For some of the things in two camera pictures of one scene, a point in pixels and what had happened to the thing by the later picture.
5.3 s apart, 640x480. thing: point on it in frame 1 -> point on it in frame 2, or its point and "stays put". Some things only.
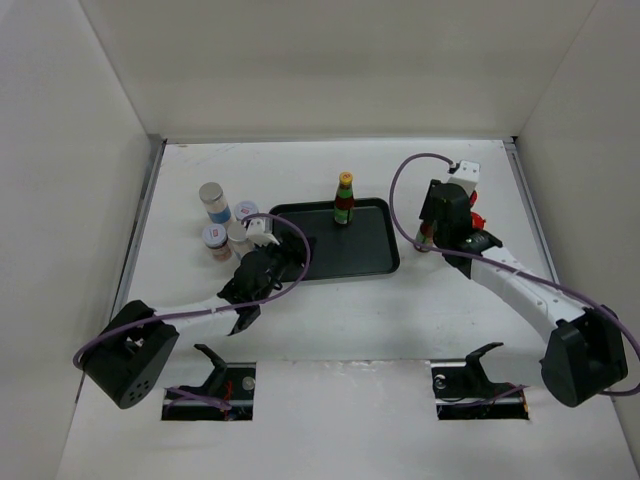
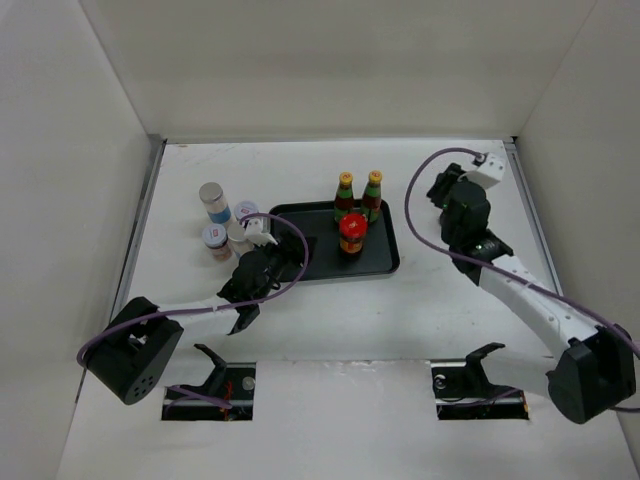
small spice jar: (216, 237) stays put
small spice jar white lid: (245, 209) stays put
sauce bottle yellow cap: (426, 233) -> (371, 199)
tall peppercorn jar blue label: (215, 202) stays put
